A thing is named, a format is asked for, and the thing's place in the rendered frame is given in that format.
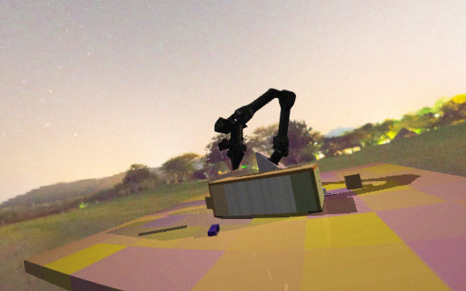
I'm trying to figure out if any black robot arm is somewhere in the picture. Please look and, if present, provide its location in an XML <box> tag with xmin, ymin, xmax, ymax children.
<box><xmin>214</xmin><ymin>88</ymin><xmax>296</xmax><ymax>165</ymax></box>

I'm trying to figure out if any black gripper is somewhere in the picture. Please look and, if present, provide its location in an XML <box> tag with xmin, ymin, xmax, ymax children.
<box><xmin>227</xmin><ymin>134</ymin><xmax>247</xmax><ymax>171</ymax></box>

